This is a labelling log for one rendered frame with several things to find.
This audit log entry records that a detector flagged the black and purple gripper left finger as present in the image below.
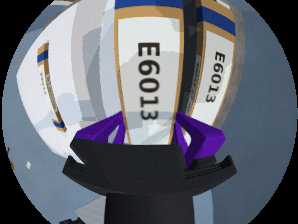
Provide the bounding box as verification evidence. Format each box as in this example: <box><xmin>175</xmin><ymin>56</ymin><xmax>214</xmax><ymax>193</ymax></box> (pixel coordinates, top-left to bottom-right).
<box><xmin>74</xmin><ymin>111</ymin><xmax>126</xmax><ymax>144</ymax></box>

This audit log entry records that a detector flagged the white welding electrode pack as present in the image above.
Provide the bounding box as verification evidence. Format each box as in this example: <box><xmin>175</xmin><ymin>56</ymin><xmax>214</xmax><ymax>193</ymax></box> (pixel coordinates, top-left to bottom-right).
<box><xmin>185</xmin><ymin>0</ymin><xmax>236</xmax><ymax>126</ymax></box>
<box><xmin>37</xmin><ymin>42</ymin><xmax>67</xmax><ymax>133</ymax></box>
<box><xmin>114</xmin><ymin>0</ymin><xmax>184</xmax><ymax>145</ymax></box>

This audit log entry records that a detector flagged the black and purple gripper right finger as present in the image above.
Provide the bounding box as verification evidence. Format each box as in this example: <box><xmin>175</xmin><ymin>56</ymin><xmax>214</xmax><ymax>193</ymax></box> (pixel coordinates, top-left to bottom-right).
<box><xmin>173</xmin><ymin>110</ymin><xmax>226</xmax><ymax>169</ymax></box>

